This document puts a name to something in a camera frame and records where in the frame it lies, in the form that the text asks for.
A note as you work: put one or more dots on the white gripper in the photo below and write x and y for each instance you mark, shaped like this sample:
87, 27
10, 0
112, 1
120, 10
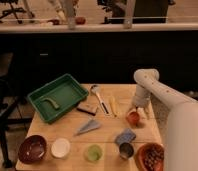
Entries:
141, 99

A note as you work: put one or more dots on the red apple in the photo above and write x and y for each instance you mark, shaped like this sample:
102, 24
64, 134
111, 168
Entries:
133, 118

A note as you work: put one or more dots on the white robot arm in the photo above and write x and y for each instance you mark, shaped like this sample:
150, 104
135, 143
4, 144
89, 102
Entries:
181, 137

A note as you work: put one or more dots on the small metal cup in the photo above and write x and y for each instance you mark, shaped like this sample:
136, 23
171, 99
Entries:
126, 150

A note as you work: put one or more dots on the green plastic cup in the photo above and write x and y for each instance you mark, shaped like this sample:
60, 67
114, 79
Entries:
93, 153

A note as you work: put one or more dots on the yellow banana toy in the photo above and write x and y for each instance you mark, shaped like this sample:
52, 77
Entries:
113, 106

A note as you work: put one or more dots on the orange bowl with nuts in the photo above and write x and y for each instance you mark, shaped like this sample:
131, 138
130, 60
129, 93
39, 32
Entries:
150, 157

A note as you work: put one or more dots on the brown wooden block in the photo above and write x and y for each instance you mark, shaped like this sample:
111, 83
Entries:
87, 108

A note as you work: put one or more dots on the grey triangular spatula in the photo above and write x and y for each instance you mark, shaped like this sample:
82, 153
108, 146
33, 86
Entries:
88, 126

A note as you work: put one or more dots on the green plastic tray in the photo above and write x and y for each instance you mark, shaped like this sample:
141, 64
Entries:
65, 90

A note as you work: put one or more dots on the green curved vegetable toy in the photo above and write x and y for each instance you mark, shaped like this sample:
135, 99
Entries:
53, 103

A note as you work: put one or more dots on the red object on counter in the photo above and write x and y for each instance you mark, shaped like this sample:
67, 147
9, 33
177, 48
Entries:
80, 20

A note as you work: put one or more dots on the dark red bowl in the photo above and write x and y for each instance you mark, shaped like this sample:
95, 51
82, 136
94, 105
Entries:
32, 150

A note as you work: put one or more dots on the black chair at left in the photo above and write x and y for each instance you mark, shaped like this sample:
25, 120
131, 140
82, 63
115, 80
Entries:
5, 120

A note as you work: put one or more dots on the black office chair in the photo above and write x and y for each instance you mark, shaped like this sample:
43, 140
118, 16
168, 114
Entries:
14, 11

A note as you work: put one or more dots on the metal spoon black handle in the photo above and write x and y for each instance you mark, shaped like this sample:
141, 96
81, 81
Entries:
95, 90

